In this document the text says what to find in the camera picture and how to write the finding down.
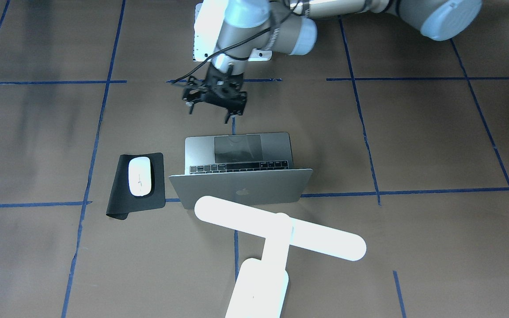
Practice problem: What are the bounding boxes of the black braided cable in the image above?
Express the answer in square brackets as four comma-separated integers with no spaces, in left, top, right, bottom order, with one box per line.
[168,9,299,87]

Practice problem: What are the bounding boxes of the white mounting plate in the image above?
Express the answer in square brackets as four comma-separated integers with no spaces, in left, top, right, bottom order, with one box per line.
[193,0,270,62]

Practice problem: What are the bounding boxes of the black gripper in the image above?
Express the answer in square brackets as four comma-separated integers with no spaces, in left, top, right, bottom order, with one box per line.
[182,66,248,124]

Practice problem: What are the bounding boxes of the white computer mouse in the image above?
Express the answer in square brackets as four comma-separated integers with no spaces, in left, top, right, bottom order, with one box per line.
[128,156,153,197]

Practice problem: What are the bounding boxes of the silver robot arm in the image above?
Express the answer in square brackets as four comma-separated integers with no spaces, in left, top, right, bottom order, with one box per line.
[172,0,482,121]

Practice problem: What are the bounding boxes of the grey laptop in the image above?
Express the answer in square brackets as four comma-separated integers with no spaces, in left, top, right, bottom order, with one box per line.
[169,132,313,209]

